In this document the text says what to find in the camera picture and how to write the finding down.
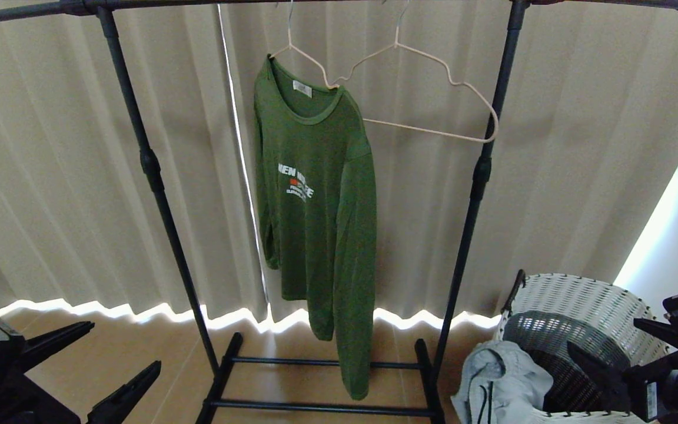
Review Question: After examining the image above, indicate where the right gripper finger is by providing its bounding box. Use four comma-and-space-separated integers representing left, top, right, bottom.
634, 319, 678, 350
567, 342, 636, 410

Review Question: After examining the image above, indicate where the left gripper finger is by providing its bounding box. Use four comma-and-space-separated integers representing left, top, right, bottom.
86, 360, 162, 424
18, 321, 96, 372

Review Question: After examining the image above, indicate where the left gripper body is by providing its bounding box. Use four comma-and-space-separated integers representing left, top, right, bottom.
0, 371, 87, 424

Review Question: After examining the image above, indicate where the green long-sleeved shirt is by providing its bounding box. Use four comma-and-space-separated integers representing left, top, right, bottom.
254, 55, 378, 401

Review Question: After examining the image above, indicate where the pink clothes hanger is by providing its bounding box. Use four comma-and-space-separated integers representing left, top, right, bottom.
332, 0, 500, 144
267, 0, 341, 91

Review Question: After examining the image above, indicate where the white laundry basket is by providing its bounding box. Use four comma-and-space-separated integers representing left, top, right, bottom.
495, 270, 675, 424

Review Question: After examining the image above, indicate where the black clothes rack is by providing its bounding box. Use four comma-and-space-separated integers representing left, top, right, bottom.
0, 0, 678, 424

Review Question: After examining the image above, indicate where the beige curtain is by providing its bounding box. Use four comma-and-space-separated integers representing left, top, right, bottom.
0, 0, 678, 333

